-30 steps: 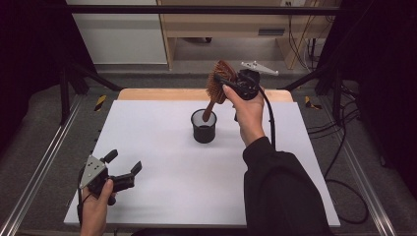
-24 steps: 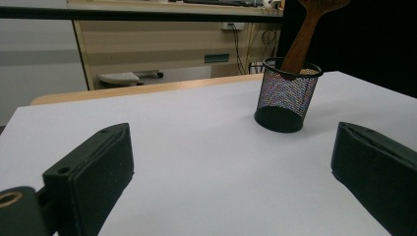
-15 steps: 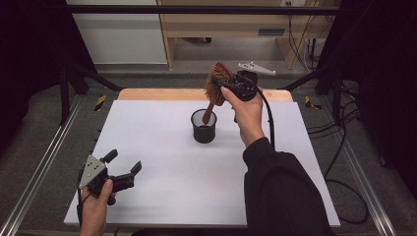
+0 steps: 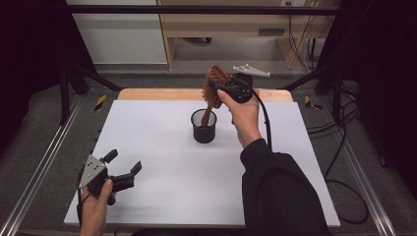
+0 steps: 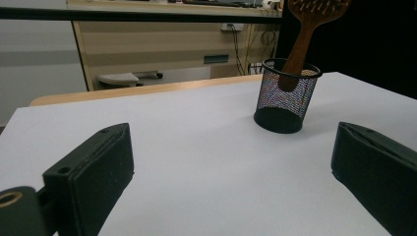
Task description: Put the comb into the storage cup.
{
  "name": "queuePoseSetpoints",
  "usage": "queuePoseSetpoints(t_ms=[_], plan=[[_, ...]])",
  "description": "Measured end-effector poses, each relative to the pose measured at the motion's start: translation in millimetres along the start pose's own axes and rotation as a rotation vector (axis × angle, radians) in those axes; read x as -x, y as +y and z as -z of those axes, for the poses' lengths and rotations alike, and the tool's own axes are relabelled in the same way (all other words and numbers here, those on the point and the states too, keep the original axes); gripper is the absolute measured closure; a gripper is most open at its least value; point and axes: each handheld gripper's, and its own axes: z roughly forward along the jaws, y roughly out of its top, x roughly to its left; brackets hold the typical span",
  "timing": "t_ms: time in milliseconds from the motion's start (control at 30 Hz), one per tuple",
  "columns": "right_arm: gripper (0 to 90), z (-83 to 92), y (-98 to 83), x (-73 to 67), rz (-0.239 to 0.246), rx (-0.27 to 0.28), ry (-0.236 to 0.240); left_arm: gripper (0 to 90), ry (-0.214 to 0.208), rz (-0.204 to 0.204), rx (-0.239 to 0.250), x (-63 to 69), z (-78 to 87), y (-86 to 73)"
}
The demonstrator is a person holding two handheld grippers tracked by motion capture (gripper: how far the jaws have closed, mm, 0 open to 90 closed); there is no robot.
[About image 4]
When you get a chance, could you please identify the black horizontal frame bar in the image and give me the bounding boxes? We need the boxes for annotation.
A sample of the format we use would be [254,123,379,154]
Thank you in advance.
[65,4,342,16]

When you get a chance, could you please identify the person's right hand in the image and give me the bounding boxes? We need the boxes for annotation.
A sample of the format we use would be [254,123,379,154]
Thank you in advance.
[216,88,264,149]

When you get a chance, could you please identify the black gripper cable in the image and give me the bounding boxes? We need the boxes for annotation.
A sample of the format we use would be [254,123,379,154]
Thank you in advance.
[242,77,370,225]
[76,168,86,228]

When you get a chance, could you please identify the white table board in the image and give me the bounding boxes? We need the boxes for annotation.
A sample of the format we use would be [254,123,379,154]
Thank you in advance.
[63,99,341,229]

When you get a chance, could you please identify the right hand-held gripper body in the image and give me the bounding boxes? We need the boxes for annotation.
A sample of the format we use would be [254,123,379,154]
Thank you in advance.
[228,63,271,104]

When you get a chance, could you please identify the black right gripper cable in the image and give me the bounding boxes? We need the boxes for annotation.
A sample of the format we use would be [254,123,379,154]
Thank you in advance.
[242,77,370,225]

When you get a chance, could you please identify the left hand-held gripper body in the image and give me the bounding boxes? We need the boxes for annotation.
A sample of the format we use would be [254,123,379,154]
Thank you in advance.
[78,154,136,207]

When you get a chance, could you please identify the black metal frame stand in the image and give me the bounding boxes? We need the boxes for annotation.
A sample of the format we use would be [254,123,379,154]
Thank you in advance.
[58,62,124,126]
[278,62,345,126]

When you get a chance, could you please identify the aluminium floor rail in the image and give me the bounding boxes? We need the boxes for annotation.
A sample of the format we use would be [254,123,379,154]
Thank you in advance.
[0,94,85,236]
[319,96,397,236]

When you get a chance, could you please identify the hanging cable bundle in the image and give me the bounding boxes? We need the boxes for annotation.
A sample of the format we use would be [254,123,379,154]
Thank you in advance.
[286,1,321,73]

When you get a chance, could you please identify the white cabinet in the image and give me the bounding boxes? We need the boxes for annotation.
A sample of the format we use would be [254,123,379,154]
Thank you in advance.
[65,0,168,66]

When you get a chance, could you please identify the black curtain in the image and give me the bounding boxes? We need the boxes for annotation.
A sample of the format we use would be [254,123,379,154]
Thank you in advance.
[0,0,96,155]
[319,0,417,191]

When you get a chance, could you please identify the black mesh cup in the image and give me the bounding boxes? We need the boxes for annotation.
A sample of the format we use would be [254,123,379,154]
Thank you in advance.
[190,108,218,145]

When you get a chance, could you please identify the yellow black tape marker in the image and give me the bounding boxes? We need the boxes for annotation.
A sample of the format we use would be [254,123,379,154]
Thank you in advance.
[93,94,108,112]
[304,95,323,111]

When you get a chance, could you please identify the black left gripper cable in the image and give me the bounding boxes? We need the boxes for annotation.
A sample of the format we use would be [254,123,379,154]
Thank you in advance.
[76,168,86,228]

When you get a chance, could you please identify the person's left hand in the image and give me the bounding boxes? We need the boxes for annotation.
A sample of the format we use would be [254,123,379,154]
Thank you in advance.
[79,180,114,236]

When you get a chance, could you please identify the black floor cables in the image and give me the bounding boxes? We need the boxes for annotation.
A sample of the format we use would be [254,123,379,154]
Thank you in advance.
[308,85,362,173]

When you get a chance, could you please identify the light wooden desk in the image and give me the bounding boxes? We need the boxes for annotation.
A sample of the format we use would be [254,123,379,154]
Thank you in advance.
[156,0,342,71]

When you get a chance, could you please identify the wooden paddle hairbrush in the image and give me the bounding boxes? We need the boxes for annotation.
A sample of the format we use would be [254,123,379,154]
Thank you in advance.
[200,64,231,128]

